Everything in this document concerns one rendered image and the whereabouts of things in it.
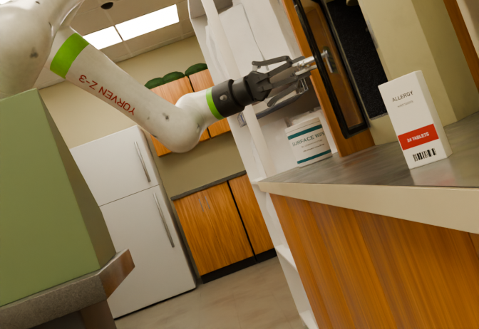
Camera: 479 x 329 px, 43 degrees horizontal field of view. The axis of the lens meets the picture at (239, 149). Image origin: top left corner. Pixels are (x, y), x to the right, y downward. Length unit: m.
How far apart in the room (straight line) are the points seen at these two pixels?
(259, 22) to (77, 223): 1.91
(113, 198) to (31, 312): 5.39
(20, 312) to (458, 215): 0.65
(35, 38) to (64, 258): 0.39
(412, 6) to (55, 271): 0.99
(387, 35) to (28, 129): 0.85
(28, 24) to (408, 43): 0.84
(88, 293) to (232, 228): 5.51
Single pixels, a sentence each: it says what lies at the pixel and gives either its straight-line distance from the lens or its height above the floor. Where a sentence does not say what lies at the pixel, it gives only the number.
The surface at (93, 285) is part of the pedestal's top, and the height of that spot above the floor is 0.93.
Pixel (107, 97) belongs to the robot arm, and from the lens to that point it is 1.54.
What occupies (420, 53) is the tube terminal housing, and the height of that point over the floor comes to 1.12.
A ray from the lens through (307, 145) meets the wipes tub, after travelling 2.11.
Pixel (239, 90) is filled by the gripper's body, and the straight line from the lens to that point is 1.58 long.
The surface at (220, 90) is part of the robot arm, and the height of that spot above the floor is 1.22.
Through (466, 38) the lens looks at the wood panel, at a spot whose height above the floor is 1.14.
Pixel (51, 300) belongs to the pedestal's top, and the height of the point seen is 0.93.
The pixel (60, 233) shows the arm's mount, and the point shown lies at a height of 1.01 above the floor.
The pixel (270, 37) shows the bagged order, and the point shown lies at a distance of 2.74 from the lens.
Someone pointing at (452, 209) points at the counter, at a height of 0.92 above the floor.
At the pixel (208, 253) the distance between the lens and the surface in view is 6.42.
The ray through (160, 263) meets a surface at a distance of 6.32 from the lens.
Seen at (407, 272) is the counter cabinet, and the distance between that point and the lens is 0.87.
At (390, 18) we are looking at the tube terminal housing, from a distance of 1.48.
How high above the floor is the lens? 1.01
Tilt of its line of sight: 2 degrees up
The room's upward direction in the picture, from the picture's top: 20 degrees counter-clockwise
